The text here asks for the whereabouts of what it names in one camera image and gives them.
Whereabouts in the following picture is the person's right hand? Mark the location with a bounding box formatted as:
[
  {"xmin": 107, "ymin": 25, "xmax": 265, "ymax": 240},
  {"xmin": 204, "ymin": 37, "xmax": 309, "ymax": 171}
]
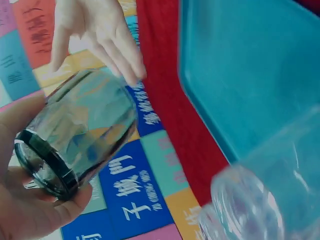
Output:
[{"xmin": 48, "ymin": 0, "xmax": 148, "ymax": 85}]

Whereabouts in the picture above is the person's left hand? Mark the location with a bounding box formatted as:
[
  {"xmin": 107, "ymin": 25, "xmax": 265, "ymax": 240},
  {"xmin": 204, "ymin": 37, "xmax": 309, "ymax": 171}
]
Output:
[{"xmin": 0, "ymin": 93, "xmax": 94, "ymax": 240}]

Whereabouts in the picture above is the dark smoky drinking glass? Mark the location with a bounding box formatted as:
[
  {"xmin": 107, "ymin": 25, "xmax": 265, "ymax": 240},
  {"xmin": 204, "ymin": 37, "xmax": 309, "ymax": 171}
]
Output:
[{"xmin": 13, "ymin": 68, "xmax": 140, "ymax": 202}]

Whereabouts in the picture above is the teal plastic tray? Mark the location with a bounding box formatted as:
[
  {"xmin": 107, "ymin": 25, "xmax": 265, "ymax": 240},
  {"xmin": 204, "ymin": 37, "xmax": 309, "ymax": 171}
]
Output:
[{"xmin": 176, "ymin": 0, "xmax": 320, "ymax": 166}]

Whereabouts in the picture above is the clear ribbed drinking glass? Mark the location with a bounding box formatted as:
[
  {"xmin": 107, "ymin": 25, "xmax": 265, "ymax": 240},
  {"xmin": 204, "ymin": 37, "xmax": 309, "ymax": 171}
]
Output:
[{"xmin": 196, "ymin": 104, "xmax": 320, "ymax": 240}]

